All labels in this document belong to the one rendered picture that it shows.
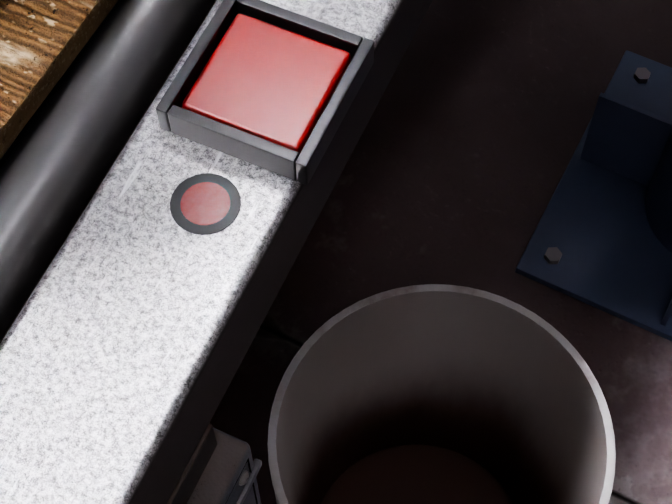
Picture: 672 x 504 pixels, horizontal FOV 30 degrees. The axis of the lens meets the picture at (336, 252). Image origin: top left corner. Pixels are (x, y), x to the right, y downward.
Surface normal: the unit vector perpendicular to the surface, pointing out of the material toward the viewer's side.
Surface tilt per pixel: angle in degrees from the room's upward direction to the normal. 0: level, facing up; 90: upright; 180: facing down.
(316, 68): 0
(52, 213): 49
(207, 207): 0
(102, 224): 0
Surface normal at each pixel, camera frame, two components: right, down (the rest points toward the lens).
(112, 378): 0.00, -0.47
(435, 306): -0.04, 0.85
